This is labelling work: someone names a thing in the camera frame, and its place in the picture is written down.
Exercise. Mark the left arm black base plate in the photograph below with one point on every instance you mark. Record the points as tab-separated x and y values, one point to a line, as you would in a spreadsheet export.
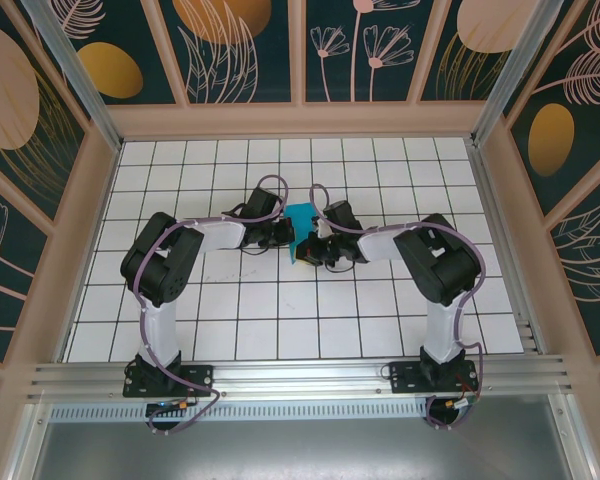
200	380

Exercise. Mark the aluminium corner post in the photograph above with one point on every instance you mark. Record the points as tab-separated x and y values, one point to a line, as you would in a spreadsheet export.
510	75
80	85

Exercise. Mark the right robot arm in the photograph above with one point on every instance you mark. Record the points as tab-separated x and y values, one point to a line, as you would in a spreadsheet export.
442	320

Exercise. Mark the long aluminium mounting rail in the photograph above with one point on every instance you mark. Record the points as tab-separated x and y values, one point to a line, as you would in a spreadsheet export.
300	377

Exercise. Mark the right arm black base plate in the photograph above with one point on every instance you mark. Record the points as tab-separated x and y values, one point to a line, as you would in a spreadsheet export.
405	377

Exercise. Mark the aluminium side rail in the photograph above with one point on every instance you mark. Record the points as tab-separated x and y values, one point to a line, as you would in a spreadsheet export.
505	240

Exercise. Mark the grey metal panel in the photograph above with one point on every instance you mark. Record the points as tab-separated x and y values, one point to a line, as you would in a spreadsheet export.
300	450

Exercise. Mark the teal cloth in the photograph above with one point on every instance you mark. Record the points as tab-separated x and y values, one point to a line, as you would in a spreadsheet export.
300	217

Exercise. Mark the small electronics board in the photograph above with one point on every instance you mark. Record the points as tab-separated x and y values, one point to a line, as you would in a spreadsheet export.
172	406
455	404

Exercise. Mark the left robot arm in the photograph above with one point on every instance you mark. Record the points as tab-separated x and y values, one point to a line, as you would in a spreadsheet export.
160	330

